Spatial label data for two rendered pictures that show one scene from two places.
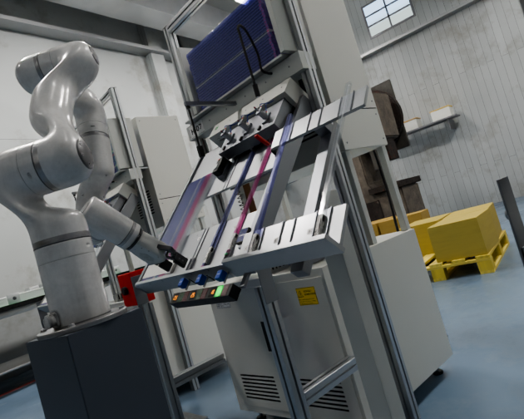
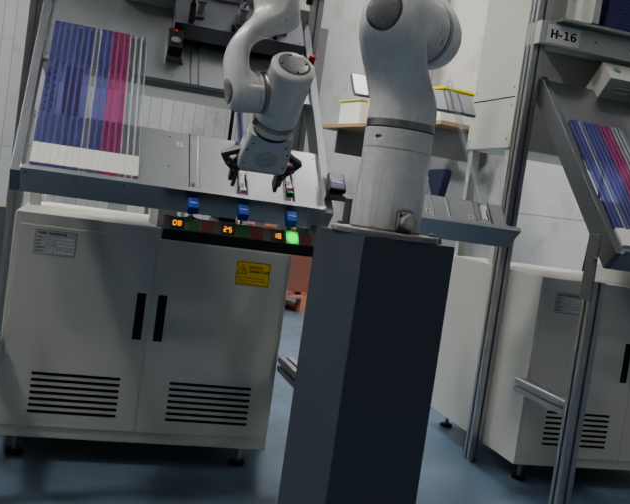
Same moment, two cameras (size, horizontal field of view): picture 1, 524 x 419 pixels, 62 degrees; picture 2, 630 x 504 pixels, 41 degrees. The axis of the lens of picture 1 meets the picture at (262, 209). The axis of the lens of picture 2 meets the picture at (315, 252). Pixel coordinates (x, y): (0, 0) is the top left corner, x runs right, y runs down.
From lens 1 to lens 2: 1.86 m
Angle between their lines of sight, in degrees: 63
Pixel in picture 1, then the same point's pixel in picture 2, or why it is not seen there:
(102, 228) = (299, 104)
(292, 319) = (209, 299)
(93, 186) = (275, 31)
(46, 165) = (453, 43)
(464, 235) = not seen: hidden behind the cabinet
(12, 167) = (440, 23)
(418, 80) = not seen: outside the picture
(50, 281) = (419, 175)
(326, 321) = (268, 310)
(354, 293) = not seen: hidden behind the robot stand
